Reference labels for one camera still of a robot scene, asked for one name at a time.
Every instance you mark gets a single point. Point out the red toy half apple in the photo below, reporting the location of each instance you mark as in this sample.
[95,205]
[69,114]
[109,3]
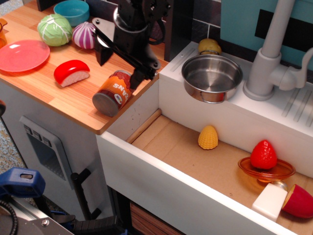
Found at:
[298,202]

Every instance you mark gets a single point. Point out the wooden dowel strip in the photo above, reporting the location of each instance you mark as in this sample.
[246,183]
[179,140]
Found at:
[144,126]

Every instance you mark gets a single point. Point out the blue clamp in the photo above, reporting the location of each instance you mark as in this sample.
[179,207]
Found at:
[21,183]

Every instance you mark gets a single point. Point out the orange transparent dish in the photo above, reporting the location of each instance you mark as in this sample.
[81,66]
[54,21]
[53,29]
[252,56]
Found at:
[281,171]

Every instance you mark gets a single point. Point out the yellow toy potato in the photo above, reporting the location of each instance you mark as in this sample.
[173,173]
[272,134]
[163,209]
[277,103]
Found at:
[209,46]

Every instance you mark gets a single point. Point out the grey toy faucet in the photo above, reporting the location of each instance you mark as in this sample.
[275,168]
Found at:
[267,71]

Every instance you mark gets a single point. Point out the white salt shaker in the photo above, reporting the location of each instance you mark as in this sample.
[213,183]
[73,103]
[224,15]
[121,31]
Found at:
[270,201]

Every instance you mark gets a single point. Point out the red toy strawberry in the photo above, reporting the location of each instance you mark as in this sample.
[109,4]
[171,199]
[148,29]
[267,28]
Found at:
[263,155]

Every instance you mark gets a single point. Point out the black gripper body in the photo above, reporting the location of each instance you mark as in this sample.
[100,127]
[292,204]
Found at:
[128,36]

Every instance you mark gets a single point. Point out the stainless steel pot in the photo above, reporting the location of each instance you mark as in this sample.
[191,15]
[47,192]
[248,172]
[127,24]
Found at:
[211,78]

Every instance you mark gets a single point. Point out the wooden drawer front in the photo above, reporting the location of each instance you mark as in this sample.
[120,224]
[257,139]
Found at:
[149,224]

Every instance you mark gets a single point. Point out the grey toy oven panel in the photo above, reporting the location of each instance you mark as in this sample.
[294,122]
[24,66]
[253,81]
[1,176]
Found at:
[48,154]

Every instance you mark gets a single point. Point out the red toy sushi piece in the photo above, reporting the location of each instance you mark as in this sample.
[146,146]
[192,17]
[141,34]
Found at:
[71,72]

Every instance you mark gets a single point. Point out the teal plastic bowl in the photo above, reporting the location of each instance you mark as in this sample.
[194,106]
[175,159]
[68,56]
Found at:
[75,11]

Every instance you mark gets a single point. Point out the yellow toy corn piece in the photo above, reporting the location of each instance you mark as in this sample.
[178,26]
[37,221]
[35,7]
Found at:
[208,138]

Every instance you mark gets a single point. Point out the aluminium frame mount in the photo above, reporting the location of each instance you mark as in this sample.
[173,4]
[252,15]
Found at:
[18,217]

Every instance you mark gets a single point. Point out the orange beans toy can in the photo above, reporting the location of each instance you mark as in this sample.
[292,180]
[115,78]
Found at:
[113,94]

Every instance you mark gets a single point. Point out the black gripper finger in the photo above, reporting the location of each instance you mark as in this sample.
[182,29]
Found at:
[138,76]
[102,50]

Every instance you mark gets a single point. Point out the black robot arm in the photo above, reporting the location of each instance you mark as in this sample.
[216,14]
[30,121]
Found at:
[153,12]

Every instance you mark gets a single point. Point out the purple striped toy onion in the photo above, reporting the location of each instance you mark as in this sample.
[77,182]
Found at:
[83,35]

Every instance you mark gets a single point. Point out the pink plastic plate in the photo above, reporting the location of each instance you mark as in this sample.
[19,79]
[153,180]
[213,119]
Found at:
[23,55]

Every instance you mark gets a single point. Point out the black oven door handle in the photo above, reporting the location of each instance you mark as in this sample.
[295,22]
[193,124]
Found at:
[77,181]

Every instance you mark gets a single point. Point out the green toy cabbage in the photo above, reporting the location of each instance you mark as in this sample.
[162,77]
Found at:
[55,30]

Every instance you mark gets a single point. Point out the orange transparent cup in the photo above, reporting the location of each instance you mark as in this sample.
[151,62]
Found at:
[3,40]

